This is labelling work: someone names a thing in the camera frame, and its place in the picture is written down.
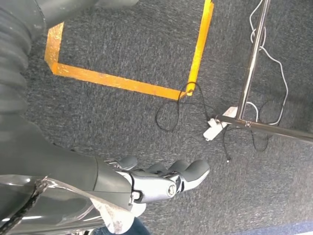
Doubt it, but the steel workbench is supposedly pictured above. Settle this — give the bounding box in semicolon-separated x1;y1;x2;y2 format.
215;0;313;143

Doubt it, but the glossy grey robot body shell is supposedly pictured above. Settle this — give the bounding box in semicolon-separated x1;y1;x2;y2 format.
0;175;108;235

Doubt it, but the person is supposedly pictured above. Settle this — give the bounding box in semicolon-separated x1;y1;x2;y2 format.
91;194;151;235

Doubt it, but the yellow floor tape marking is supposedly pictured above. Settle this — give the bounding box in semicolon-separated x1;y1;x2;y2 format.
44;0;214;101

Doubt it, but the white power strip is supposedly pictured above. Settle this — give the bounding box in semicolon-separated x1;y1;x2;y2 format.
203;106;239;141

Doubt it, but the black floor cable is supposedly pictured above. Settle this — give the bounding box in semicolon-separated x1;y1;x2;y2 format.
155;81;269;163

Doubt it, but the white power cord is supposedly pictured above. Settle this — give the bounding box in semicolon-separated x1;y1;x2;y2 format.
245;0;289;125

